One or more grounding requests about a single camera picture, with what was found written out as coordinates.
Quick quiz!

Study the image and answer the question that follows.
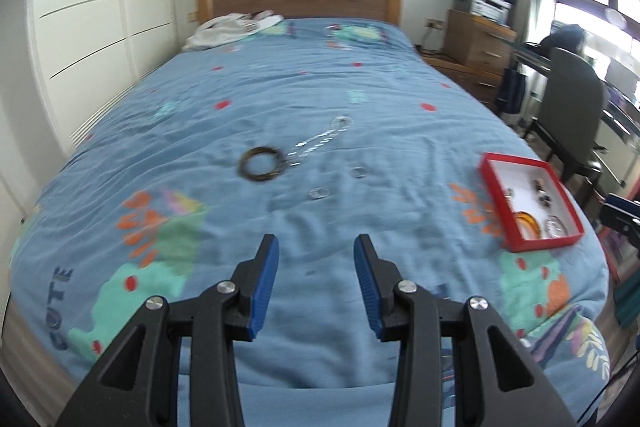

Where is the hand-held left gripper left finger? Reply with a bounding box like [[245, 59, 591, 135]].
[[55, 234, 280, 427]]

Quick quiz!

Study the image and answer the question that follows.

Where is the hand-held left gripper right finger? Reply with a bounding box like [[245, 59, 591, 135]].
[[353, 234, 578, 427]]

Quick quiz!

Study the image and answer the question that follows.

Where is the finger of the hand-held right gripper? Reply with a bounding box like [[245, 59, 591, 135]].
[[606, 193, 640, 210], [599, 205, 640, 239]]

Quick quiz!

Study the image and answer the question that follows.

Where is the large silver bangle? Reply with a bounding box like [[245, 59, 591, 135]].
[[544, 216, 571, 239]]

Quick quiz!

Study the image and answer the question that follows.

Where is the beaded charm bracelet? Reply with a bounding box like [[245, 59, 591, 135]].
[[531, 178, 554, 208]]

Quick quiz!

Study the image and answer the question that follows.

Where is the red box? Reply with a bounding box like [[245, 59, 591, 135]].
[[477, 153, 586, 253]]

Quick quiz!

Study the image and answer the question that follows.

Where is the amber bangle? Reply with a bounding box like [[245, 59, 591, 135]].
[[515, 209, 544, 240]]

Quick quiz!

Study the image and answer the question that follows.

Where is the dark desk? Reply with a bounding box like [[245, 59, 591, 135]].
[[512, 41, 640, 142]]

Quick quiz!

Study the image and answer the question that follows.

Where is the grey chair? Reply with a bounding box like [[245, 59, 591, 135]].
[[522, 48, 608, 188]]

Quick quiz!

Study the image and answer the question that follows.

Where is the dark bangle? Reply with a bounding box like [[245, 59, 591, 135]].
[[238, 147, 284, 182]]

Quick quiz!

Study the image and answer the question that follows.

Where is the black bag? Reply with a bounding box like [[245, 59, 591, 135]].
[[497, 67, 528, 115]]

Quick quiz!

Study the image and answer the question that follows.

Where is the wooden bedside table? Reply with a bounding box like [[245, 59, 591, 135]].
[[417, 52, 503, 108]]

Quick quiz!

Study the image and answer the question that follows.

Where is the wooden dresser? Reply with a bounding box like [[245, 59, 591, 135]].
[[445, 9, 518, 78]]

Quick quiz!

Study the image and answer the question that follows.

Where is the white printer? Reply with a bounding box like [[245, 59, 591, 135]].
[[454, 0, 512, 24]]

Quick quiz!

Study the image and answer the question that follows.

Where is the white garment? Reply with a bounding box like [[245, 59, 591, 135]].
[[181, 10, 286, 52]]

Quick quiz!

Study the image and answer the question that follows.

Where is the white wardrobe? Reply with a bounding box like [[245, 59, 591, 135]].
[[25, 0, 176, 148]]

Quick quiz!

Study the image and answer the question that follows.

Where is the silver chain necklace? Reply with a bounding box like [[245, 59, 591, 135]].
[[284, 116, 353, 165]]

